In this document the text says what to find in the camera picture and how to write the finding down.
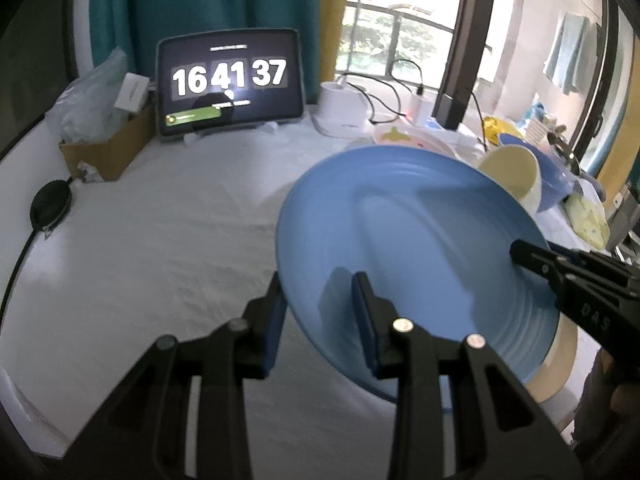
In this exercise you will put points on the blue plate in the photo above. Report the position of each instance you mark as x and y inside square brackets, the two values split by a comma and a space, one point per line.
[425, 220]

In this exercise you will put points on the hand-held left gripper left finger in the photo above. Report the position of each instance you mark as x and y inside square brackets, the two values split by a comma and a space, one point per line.
[275, 340]

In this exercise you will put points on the white basket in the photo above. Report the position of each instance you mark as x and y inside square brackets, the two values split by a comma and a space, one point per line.
[539, 129]

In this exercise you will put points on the small white box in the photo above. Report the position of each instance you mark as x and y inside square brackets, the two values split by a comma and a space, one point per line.
[132, 91]

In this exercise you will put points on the hanging light blue towel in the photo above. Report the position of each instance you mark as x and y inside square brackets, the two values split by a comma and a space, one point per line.
[567, 55]

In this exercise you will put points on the yellow curtain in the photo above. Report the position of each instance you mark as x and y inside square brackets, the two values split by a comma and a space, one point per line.
[332, 35]

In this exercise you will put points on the cardboard box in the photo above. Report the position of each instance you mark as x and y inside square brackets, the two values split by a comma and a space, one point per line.
[110, 155]

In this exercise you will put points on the teal curtain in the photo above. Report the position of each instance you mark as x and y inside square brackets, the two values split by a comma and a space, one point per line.
[200, 0]

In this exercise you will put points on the pink strawberry bowl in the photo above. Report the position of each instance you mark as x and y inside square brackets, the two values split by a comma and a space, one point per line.
[400, 136]

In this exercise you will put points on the dark blue bowl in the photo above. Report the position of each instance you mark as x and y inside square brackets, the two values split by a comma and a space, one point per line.
[554, 175]

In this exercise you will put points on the blue and white bag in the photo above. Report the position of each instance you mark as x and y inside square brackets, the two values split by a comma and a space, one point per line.
[534, 112]

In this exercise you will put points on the white charger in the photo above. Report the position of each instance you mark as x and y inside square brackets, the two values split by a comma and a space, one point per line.
[422, 110]

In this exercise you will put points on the tablet with clock display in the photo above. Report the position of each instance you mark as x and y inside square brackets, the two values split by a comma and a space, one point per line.
[225, 80]

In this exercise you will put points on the pale yellow printed tissue pack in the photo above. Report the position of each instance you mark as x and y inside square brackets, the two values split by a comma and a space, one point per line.
[590, 220]

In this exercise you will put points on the person's right hand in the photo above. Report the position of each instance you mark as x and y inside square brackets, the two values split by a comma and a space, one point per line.
[612, 410]

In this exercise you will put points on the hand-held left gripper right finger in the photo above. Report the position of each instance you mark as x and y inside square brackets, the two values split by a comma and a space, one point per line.
[364, 330]

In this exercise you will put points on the cream bowl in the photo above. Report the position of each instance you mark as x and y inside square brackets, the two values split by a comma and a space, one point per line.
[510, 170]

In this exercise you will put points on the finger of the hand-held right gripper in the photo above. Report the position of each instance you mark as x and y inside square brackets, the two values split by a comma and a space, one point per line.
[535, 260]
[582, 258]

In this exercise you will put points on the balcony railing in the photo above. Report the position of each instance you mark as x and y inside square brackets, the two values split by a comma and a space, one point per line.
[380, 35]

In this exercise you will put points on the white tablecloth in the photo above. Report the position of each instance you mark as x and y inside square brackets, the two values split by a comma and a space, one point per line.
[175, 240]

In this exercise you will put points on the black round pouch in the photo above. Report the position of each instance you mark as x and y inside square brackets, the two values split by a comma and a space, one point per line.
[50, 205]

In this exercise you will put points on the clear plastic bags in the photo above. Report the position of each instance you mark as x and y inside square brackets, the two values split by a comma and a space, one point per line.
[85, 105]

